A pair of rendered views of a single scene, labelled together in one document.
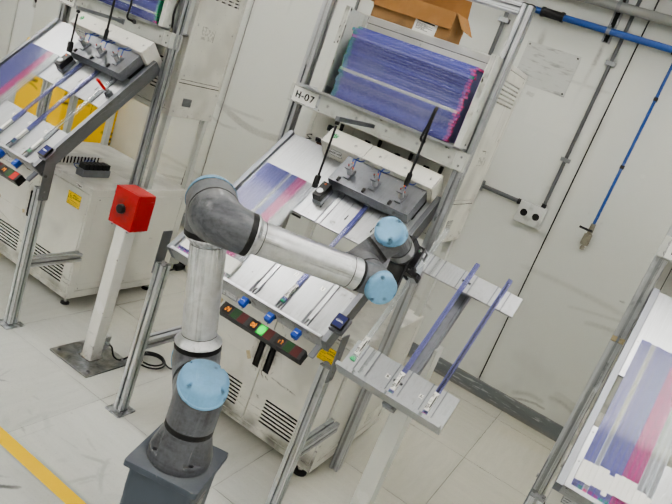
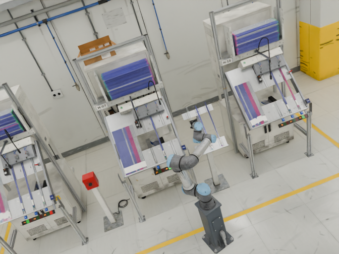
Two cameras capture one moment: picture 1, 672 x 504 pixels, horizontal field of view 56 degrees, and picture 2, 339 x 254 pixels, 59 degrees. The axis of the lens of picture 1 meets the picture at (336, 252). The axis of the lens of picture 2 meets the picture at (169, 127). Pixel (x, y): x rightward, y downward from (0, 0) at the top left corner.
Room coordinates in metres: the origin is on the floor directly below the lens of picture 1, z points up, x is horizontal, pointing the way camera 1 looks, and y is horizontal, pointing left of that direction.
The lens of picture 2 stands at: (-0.32, 1.20, 2.73)
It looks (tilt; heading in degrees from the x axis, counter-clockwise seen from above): 33 degrees down; 331
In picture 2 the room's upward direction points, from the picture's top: 18 degrees counter-clockwise
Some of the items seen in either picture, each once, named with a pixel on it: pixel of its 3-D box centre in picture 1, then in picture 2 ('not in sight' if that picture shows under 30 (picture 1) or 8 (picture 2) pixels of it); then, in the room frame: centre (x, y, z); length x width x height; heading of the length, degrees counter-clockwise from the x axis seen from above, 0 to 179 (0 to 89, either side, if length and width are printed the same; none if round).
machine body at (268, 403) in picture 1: (301, 353); (154, 159); (2.55, -0.02, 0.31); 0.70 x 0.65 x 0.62; 65
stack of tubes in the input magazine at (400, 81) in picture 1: (405, 83); (128, 79); (2.41, -0.02, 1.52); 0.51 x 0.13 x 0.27; 65
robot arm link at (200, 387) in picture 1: (199, 395); (203, 191); (1.29, 0.18, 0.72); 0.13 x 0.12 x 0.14; 21
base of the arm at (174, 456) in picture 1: (185, 438); (206, 200); (1.29, 0.18, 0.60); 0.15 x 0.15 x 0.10
